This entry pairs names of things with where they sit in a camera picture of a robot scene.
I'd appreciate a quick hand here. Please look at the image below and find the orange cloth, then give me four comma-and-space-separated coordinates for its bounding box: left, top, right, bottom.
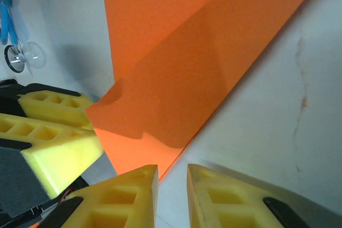
84, 0, 328, 183

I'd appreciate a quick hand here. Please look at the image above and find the blue stethoscope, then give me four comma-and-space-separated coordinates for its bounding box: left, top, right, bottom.
0, 0, 48, 74

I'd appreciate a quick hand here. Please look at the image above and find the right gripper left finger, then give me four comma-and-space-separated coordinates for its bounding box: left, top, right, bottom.
38, 164, 160, 228

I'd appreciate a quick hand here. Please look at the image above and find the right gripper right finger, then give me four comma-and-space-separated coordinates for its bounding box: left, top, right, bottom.
186, 163, 321, 228

